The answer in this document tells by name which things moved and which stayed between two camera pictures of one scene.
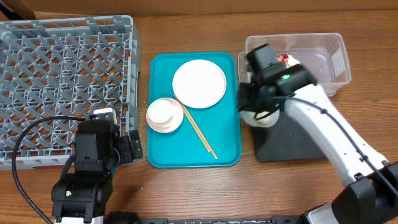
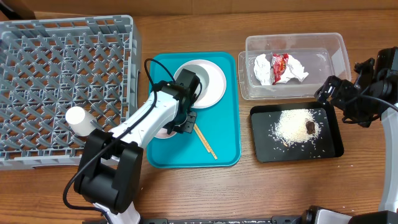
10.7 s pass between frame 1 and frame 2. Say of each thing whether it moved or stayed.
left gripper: moved
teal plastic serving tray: stayed
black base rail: stayed
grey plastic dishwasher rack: stayed
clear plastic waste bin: stayed
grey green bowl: moved
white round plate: stayed
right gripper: moved
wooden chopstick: stayed
